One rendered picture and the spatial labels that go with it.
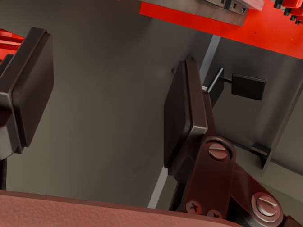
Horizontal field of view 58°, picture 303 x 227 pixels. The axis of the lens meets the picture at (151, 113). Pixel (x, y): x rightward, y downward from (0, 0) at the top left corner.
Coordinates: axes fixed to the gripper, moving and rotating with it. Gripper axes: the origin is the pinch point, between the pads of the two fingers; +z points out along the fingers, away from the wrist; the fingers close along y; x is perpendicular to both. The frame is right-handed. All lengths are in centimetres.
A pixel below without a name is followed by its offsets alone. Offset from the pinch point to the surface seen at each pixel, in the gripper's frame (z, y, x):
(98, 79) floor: 161, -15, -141
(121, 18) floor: 192, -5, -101
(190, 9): 103, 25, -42
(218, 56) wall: 324, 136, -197
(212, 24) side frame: 178, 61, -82
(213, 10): 123, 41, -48
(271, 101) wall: 255, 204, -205
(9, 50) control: 50, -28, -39
